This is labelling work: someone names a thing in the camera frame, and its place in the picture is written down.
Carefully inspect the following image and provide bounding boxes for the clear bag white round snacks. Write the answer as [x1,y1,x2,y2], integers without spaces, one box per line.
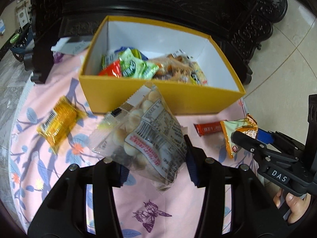
[88,82,187,191]

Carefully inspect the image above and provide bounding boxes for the snacks pile in box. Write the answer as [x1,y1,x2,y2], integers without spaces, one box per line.
[98,47,207,86]

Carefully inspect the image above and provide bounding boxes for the person's right hand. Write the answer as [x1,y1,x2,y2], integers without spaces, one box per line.
[285,193,311,224]

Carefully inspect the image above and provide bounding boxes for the dark carved wooden furniture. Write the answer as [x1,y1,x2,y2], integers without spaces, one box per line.
[24,0,287,84]

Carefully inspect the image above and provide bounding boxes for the red snack bar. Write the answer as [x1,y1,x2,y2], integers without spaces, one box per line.
[194,121,222,136]

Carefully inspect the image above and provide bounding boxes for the white paper sheet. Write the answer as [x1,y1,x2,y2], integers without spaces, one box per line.
[51,36,93,55]

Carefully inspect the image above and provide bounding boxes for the yellow cardboard box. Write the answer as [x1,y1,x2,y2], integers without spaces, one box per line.
[78,16,245,115]

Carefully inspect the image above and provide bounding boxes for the golden orange snack packet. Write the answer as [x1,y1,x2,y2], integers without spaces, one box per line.
[37,96,87,154]

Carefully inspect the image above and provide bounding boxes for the pink floral tablecloth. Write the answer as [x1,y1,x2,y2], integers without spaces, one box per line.
[10,47,278,238]

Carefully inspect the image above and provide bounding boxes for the orange green snack packet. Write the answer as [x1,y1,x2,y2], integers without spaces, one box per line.
[220,113,258,158]

